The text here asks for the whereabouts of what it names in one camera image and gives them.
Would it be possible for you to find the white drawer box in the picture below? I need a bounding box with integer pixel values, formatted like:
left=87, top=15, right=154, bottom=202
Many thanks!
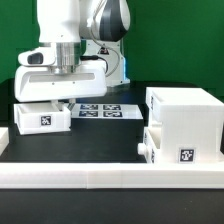
left=14, top=102, right=71, bottom=135
left=137, top=129, right=155, bottom=163

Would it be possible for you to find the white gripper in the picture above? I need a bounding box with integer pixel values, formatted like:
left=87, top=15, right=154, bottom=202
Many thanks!
left=14, top=65, right=107, bottom=111

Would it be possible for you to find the white drawer cabinet frame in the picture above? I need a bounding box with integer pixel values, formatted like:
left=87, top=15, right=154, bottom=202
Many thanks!
left=144, top=87, right=224, bottom=164

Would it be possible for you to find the white marker base plate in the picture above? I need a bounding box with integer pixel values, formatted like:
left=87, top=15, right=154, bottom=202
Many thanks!
left=71, top=104, right=142, bottom=120

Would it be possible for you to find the black cable bundle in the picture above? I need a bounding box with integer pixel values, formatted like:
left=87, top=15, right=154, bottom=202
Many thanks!
left=79, top=33, right=122, bottom=79

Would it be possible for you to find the white front fence wall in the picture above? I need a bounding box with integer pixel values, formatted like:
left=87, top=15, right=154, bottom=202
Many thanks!
left=0, top=163, right=224, bottom=189

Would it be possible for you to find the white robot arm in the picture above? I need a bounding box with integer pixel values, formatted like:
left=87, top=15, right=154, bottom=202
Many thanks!
left=14, top=0, right=130, bottom=103

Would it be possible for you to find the white front drawer box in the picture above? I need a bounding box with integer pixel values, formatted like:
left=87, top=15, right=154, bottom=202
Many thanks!
left=137, top=129, right=155, bottom=163

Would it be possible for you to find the white fence wall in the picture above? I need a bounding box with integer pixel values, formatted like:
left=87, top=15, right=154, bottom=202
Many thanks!
left=0, top=163, right=224, bottom=189
left=0, top=127, right=9, bottom=155

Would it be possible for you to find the white left fence wall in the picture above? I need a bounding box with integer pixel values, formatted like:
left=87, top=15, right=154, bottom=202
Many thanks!
left=0, top=127, right=9, bottom=155

